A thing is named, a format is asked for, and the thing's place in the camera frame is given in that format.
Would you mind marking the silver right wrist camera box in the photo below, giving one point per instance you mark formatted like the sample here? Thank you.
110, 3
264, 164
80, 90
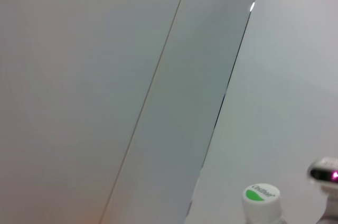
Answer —
324, 173

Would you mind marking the clear green-label water bottle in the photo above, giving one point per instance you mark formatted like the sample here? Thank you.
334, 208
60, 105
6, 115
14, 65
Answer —
260, 205

